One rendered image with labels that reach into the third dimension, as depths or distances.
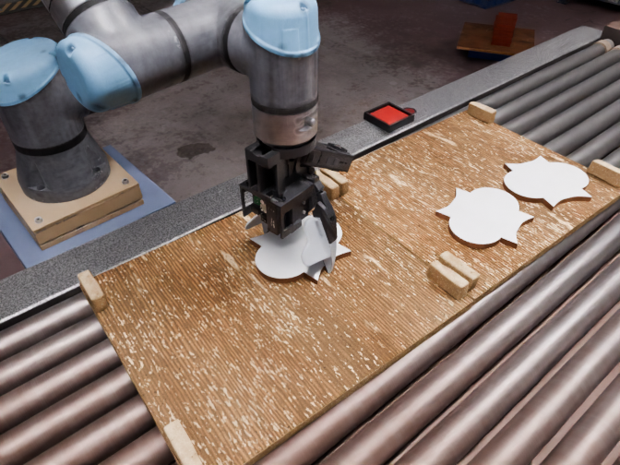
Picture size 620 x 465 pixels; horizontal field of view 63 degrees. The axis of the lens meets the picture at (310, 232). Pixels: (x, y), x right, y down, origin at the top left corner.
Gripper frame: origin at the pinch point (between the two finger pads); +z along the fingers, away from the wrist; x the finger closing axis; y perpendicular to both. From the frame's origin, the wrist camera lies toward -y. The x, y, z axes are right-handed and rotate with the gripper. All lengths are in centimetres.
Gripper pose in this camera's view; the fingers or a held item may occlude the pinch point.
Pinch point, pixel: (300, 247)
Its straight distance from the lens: 73.9
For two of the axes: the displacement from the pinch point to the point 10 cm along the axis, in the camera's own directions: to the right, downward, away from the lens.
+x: 7.6, 4.3, -4.9
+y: -6.5, 5.1, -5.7
